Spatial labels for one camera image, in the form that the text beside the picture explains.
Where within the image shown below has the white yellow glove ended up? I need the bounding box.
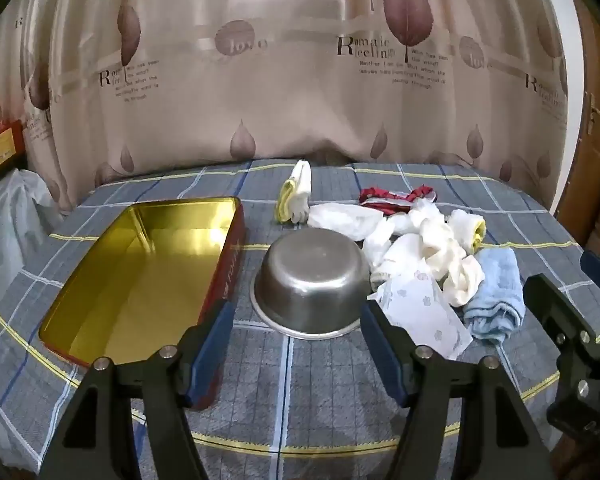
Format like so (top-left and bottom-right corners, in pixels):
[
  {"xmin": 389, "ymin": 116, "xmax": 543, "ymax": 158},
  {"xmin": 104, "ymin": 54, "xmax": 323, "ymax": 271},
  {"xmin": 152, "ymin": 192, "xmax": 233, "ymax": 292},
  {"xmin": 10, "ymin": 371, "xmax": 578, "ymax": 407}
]
[{"xmin": 275, "ymin": 160, "xmax": 313, "ymax": 226}]

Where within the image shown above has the clear plastic sheet cover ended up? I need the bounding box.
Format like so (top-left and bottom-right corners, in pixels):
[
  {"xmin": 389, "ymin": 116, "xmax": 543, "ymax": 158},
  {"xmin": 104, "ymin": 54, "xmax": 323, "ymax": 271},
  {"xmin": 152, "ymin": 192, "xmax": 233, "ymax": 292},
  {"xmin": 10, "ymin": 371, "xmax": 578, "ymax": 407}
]
[{"xmin": 0, "ymin": 167, "xmax": 67, "ymax": 321}]

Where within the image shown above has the white fluffy yellow-lined sock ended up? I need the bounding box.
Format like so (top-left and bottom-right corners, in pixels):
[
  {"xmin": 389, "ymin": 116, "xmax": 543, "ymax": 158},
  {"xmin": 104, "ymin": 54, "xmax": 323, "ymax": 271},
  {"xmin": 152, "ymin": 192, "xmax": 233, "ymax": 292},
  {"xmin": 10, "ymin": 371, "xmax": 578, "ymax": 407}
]
[{"xmin": 447, "ymin": 208, "xmax": 487, "ymax": 254}]

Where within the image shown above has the red tin box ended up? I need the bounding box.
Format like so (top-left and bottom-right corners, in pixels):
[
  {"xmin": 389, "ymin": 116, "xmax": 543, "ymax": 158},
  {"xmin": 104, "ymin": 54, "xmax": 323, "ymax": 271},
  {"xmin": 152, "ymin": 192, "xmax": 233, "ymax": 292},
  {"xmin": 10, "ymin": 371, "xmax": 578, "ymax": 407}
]
[{"xmin": 37, "ymin": 196, "xmax": 247, "ymax": 413}]

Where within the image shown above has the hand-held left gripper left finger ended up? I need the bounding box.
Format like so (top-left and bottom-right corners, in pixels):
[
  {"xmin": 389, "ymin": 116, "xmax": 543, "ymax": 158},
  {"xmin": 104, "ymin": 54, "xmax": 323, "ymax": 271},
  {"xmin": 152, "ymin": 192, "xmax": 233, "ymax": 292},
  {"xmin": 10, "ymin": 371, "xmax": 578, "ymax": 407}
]
[{"xmin": 39, "ymin": 299, "xmax": 235, "ymax": 480}]

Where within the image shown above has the cream cloth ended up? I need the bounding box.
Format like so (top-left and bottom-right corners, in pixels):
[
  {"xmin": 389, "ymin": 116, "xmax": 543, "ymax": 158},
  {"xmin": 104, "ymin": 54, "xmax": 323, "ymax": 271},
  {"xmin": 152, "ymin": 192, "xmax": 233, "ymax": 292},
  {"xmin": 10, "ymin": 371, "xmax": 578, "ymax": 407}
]
[{"xmin": 442, "ymin": 255, "xmax": 483, "ymax": 308}]

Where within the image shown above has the brown labelled cardboard box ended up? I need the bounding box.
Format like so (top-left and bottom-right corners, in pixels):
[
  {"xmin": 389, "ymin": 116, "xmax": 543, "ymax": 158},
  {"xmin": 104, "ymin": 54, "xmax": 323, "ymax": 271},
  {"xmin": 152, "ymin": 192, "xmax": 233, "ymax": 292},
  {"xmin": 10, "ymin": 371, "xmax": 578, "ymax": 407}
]
[{"xmin": 0, "ymin": 120, "xmax": 25, "ymax": 183}]

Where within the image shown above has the steel bowl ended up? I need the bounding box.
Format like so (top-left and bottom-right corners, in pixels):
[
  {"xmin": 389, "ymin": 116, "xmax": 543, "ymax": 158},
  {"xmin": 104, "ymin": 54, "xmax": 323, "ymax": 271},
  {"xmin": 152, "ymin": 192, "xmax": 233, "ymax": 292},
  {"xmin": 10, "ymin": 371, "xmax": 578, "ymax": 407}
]
[{"xmin": 250, "ymin": 227, "xmax": 372, "ymax": 341}]

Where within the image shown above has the white towel cloth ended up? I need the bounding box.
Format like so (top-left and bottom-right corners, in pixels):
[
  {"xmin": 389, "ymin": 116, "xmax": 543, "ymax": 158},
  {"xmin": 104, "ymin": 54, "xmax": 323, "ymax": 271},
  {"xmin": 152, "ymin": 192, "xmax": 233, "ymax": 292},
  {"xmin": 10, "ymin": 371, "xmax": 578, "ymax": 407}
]
[{"xmin": 407, "ymin": 200, "xmax": 468, "ymax": 281}]

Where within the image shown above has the grey plaid cloth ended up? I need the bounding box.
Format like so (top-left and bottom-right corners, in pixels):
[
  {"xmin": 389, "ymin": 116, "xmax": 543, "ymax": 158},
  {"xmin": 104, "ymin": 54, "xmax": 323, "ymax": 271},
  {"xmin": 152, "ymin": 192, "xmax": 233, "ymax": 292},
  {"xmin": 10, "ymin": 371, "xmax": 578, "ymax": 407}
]
[{"xmin": 0, "ymin": 159, "xmax": 600, "ymax": 463}]

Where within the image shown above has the light blue towel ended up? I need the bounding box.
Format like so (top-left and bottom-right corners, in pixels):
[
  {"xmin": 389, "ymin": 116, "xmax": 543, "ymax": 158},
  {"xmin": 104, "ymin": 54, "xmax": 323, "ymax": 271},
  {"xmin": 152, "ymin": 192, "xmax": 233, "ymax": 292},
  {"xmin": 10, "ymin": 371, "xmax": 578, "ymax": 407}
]
[{"xmin": 462, "ymin": 247, "xmax": 526, "ymax": 346}]

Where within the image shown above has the beige leaf print curtain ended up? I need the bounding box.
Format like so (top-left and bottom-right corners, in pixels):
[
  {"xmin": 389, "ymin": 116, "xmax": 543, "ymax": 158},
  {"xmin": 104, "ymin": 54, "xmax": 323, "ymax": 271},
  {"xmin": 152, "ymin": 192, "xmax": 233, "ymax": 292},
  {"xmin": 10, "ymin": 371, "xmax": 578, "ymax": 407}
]
[{"xmin": 0, "ymin": 0, "xmax": 586, "ymax": 211}]

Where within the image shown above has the red striped cloth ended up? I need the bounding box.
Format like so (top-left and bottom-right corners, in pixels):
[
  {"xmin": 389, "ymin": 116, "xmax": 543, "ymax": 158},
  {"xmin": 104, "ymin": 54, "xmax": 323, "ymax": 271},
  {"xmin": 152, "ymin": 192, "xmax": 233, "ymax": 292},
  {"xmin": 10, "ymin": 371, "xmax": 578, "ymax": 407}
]
[{"xmin": 358, "ymin": 185, "xmax": 438, "ymax": 217}]

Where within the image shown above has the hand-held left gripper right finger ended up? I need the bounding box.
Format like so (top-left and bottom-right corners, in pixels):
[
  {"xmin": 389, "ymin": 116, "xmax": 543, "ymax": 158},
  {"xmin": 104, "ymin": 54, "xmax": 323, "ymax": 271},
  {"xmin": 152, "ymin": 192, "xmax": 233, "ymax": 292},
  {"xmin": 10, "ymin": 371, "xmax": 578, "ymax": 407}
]
[{"xmin": 361, "ymin": 301, "xmax": 563, "ymax": 480}]

